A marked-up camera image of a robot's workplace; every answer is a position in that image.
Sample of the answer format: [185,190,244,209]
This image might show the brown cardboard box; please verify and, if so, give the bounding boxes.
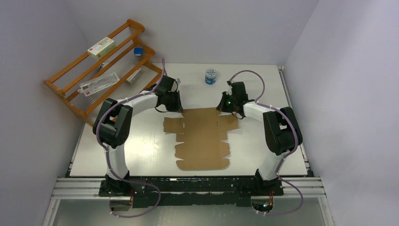
[163,108,239,171]

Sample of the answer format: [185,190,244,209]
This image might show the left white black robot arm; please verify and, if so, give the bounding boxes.
[93,75,183,196]

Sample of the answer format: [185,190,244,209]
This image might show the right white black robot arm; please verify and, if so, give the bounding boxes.
[216,81,303,195]

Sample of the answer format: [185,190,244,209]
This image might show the small grey white box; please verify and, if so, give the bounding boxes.
[126,68,143,84]

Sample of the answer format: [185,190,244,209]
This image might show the green white carton box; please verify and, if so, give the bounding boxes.
[87,37,116,61]

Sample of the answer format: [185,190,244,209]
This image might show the blue white round jar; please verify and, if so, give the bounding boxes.
[205,68,217,85]

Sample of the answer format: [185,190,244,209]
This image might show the small blue cube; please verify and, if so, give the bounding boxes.
[133,47,144,57]

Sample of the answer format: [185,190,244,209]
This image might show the orange wooden rack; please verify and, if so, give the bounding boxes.
[44,19,162,126]

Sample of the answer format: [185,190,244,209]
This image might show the clear plastic packet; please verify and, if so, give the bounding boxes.
[78,72,120,97]

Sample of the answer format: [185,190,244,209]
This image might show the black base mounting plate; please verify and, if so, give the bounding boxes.
[98,175,284,208]

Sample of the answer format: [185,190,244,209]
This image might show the aluminium frame rails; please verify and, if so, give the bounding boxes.
[45,63,332,226]

